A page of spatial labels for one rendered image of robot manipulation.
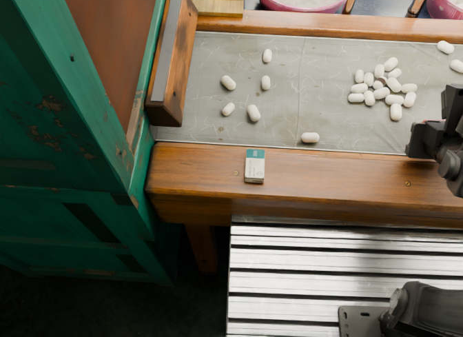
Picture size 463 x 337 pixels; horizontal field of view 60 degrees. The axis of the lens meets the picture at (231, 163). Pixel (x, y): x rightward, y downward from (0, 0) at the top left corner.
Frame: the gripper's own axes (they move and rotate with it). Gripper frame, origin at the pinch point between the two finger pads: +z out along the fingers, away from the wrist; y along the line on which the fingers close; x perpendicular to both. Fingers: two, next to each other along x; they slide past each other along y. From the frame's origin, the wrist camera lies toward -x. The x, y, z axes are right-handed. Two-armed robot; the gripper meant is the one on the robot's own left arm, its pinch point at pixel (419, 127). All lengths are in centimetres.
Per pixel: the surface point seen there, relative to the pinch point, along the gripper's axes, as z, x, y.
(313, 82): 9.7, -6.1, 20.6
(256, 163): -10.6, 5.6, 32.2
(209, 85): 7.8, -4.4, 42.9
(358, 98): 5.0, -4.1, 11.6
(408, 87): 7.4, -6.6, 1.1
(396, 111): 2.1, -2.4, 4.4
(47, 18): -41, -19, 53
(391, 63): 11.7, -10.7, 4.0
